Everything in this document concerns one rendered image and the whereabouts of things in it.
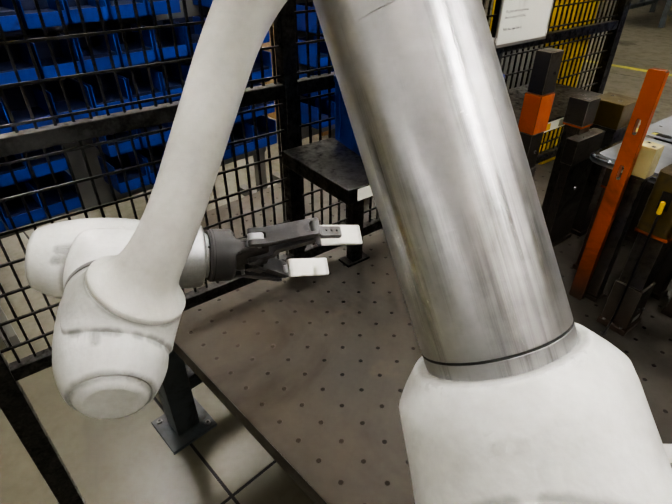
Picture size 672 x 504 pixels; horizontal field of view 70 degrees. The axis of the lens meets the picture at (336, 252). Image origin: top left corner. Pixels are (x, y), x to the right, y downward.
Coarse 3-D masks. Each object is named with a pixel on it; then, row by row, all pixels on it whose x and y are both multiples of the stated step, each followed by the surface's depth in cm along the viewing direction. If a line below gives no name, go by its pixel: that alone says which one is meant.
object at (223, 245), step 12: (216, 240) 65; (228, 240) 66; (240, 240) 66; (216, 252) 64; (228, 252) 65; (240, 252) 66; (252, 252) 66; (264, 252) 68; (216, 264) 65; (228, 264) 65; (240, 264) 70; (216, 276) 66; (228, 276) 67
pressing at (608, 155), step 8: (616, 144) 107; (664, 144) 106; (600, 152) 103; (608, 152) 103; (616, 152) 103; (664, 152) 103; (592, 160) 101; (600, 160) 100; (608, 160) 98; (664, 160) 99; (656, 168) 96; (656, 176) 92
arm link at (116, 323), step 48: (240, 0) 48; (240, 48) 49; (192, 96) 47; (240, 96) 50; (192, 144) 46; (192, 192) 46; (144, 240) 45; (192, 240) 47; (96, 288) 45; (144, 288) 46; (96, 336) 44; (144, 336) 46; (96, 384) 43; (144, 384) 45
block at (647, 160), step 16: (656, 144) 89; (640, 160) 90; (656, 160) 89; (640, 176) 91; (624, 192) 95; (640, 192) 93; (624, 208) 96; (624, 224) 97; (608, 240) 101; (608, 256) 102; (608, 272) 104; (592, 288) 107
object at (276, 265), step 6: (246, 264) 70; (264, 264) 74; (270, 264) 75; (276, 264) 77; (282, 264) 78; (246, 270) 71; (252, 270) 71; (258, 270) 72; (264, 270) 73; (270, 270) 75; (276, 270) 76; (282, 270) 78; (282, 276) 79; (288, 276) 80
